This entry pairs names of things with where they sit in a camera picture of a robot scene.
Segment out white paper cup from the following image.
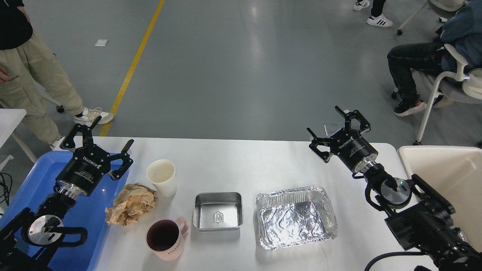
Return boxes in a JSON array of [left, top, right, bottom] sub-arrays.
[[146, 159, 177, 197]]

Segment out person with white sneakers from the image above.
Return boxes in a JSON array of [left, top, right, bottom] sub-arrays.
[[353, 0, 393, 27]]

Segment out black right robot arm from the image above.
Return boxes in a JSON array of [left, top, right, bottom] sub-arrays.
[[307, 106, 482, 271]]

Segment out beige plastic bin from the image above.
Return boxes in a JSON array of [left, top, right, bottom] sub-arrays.
[[398, 146, 482, 251]]

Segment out person in beige trousers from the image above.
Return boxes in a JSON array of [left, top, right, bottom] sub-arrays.
[[0, 0, 114, 149]]

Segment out crumpled brown paper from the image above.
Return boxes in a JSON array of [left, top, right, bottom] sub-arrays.
[[105, 183, 158, 226]]

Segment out steel rectangular container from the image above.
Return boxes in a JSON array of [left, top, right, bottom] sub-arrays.
[[192, 192, 243, 231]]

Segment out white office chair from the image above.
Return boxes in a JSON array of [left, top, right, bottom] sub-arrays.
[[411, 44, 481, 146]]

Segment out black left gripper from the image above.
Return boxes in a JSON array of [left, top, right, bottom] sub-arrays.
[[56, 116, 134, 197]]

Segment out white side table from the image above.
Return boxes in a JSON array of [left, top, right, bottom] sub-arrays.
[[0, 108, 38, 168]]

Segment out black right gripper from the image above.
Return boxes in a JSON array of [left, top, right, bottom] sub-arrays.
[[307, 106, 378, 173]]

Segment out blue plastic tray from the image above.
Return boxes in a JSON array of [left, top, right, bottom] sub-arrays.
[[0, 151, 129, 271]]

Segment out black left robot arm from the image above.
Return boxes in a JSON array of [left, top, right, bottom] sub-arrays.
[[1, 117, 134, 271]]

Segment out aluminium foil tray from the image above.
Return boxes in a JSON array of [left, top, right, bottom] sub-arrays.
[[255, 185, 338, 251]]

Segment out pink mug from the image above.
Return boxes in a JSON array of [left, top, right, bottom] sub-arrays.
[[146, 216, 189, 261]]

